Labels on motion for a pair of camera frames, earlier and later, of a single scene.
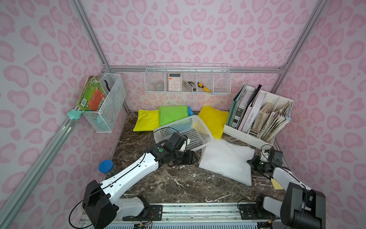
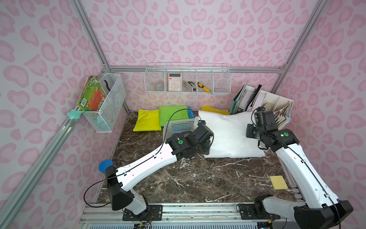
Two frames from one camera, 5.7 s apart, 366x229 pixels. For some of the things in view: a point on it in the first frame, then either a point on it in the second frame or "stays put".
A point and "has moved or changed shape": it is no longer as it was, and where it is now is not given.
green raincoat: [168, 113] stays put
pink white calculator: [174, 81] stays put
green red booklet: [92, 95] stays put
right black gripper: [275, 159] to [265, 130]
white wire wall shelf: [188, 77] stays put
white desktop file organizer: [257, 115] stays put
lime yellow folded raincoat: [147, 120] stays put
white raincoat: [228, 159] to [230, 140]
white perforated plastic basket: [199, 135] has moved or changed shape
